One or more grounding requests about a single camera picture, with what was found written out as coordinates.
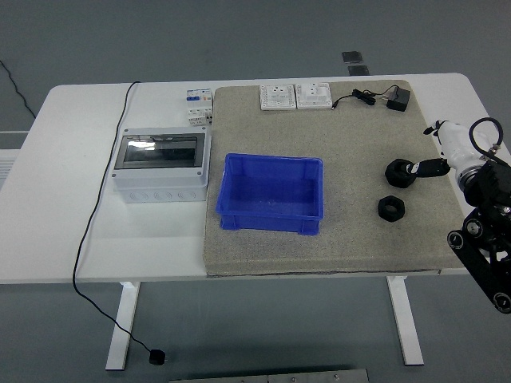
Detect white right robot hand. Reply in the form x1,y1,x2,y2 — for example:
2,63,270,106
406,119,492,179

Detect black hex nut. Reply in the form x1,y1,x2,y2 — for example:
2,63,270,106
377,195,406,220
384,158,418,188

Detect blue plastic box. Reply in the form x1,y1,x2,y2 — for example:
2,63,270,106
215,152,324,236

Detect grey electrical distribution box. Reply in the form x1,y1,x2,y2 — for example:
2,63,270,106
110,125,212,204

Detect grey-brown mat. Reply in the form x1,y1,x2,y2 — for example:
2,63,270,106
202,79,466,278

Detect white socket panel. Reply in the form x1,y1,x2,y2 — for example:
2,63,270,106
294,82,333,110
259,84,298,111

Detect white table leg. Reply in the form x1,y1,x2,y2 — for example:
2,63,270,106
386,275,425,366
105,281,141,372

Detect white circuit breaker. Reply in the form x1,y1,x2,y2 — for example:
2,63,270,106
187,106,214,127

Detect circuit breaker with blue label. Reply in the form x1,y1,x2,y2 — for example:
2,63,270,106
184,88,213,109

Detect white floor fixture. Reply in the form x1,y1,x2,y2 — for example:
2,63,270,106
0,129,30,192

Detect black power adapter with cord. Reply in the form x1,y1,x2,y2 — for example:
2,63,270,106
331,85,411,113

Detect long black cable with plug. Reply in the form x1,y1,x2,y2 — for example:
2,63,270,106
72,81,167,366

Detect thin black floor cable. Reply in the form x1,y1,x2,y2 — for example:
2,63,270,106
0,59,37,119

